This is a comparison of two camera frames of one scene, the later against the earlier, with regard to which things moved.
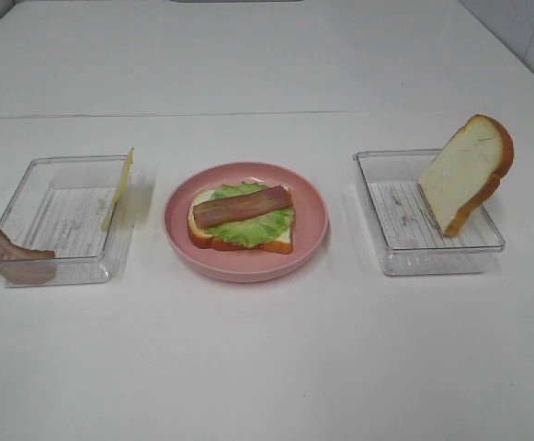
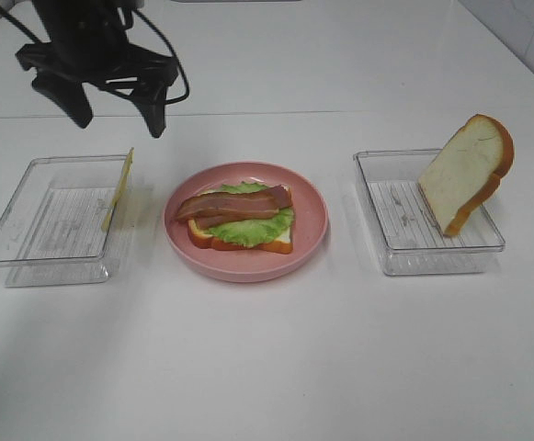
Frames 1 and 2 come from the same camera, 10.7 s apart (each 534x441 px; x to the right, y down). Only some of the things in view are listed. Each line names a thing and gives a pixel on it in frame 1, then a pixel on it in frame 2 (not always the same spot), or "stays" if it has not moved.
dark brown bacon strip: [267, 226] to [281, 194]
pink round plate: [311, 223] stays
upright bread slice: [466, 169] stays
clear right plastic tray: [408, 235] stays
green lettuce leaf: [255, 230] stays
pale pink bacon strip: [16, 264] to [207, 208]
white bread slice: [251, 230] to [283, 244]
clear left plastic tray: [60, 205] stays
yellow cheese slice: [121, 189] stays
